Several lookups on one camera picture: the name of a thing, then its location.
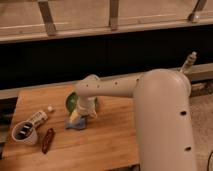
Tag white plastic bottle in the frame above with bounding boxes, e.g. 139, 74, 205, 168
27, 106, 54, 128

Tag metal railing post right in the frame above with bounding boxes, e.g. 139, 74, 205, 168
188, 0, 207, 23

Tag dark items inside mug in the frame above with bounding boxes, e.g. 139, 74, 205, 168
18, 125, 32, 137

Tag metal railing post left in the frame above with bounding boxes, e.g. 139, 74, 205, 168
37, 0, 56, 36

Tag metal railing post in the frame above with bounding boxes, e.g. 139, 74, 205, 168
37, 0, 56, 36
188, 0, 207, 23
109, 0, 119, 30

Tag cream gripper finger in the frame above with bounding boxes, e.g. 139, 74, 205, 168
70, 110, 80, 123
89, 110, 98, 118

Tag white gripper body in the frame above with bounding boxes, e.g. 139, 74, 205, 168
77, 97, 96, 115

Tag metal railing post middle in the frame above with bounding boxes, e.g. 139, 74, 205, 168
109, 0, 119, 30

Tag white mug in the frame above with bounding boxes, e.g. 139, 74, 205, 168
11, 121, 38, 145

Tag green ceramic bowl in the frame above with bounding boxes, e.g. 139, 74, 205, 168
65, 91, 99, 115

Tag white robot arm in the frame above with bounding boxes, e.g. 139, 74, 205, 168
74, 69, 197, 171

